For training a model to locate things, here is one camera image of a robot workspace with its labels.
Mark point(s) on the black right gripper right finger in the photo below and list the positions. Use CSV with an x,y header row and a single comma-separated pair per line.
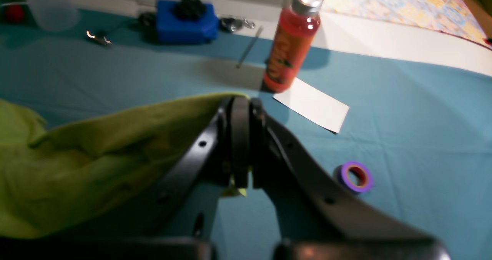
x,y
319,219

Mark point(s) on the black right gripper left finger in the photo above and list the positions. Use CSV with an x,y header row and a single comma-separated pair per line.
x,y
177,212

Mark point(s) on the olive green t-shirt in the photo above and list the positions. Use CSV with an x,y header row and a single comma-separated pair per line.
x,y
51,180

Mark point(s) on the purple tape roll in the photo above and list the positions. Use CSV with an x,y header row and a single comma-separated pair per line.
x,y
355,177

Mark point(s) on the white paper card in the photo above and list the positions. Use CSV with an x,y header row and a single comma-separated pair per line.
x,y
316,106

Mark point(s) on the blue table cloth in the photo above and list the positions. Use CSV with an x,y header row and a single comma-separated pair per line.
x,y
424,131

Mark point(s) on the blue plastic box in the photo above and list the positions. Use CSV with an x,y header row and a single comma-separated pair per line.
x,y
186,22

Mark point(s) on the orange spray can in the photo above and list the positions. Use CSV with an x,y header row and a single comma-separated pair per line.
x,y
297,26

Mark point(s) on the black tweezers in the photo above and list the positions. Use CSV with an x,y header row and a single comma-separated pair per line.
x,y
249,47

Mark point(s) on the translucent plastic cup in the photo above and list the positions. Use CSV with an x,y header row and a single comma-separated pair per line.
x,y
54,15

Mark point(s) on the red plastic block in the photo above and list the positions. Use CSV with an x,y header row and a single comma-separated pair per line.
x,y
14,14

